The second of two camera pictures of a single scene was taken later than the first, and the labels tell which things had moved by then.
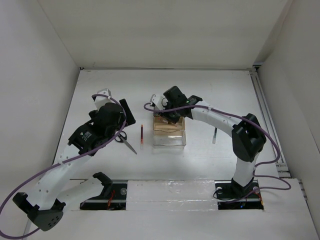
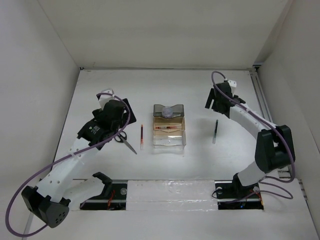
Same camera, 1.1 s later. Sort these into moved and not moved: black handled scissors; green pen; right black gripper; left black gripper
Moved: right black gripper
Not moved: black handled scissors; left black gripper; green pen
